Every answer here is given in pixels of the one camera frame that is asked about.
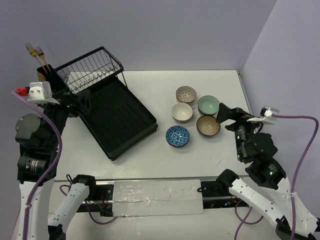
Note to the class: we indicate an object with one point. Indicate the patterned brown white bowl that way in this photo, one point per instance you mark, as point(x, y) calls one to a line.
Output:
point(186, 94)

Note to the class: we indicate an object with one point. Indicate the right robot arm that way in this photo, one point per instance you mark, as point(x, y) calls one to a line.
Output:
point(283, 209)

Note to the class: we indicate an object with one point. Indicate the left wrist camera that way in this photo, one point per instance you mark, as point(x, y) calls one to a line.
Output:
point(38, 92)

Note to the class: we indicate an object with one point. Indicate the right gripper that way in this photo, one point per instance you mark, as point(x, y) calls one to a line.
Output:
point(224, 112)

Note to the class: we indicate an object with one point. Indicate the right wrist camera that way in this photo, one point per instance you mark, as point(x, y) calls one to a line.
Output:
point(266, 116)

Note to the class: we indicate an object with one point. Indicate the white floral bowl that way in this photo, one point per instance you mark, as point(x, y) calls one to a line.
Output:
point(182, 112)

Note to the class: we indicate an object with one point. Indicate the gold spoon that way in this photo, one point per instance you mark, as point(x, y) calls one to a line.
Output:
point(41, 77)

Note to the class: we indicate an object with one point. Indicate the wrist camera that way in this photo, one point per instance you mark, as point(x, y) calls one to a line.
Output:
point(38, 92)
point(266, 116)

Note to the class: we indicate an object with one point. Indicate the white taped sheet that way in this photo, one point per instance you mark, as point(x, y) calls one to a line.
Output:
point(157, 198)

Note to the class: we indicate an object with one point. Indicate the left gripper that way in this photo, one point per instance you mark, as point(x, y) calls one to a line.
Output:
point(71, 100)

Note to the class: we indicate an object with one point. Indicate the gold fork right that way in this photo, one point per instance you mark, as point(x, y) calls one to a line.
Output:
point(41, 55)

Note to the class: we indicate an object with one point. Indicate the black wire dish rack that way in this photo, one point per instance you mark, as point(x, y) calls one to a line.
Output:
point(118, 119)

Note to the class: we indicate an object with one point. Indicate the blue triangle pattern bowl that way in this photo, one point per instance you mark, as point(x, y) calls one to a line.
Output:
point(177, 136)

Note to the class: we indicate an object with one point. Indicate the black cutlery holder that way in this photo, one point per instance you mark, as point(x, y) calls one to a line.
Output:
point(51, 76)

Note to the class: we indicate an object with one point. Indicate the beige black bowl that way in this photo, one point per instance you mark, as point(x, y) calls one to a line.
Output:
point(208, 126)

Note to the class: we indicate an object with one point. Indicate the gold fork left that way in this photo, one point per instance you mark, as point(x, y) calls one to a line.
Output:
point(34, 54)

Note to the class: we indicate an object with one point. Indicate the gold fork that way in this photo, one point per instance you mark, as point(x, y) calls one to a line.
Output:
point(34, 54)
point(41, 55)

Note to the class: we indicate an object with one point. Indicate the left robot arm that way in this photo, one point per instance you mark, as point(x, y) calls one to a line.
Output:
point(39, 135)

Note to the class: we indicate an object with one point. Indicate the green celadon bowl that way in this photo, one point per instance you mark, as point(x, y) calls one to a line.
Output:
point(208, 105)

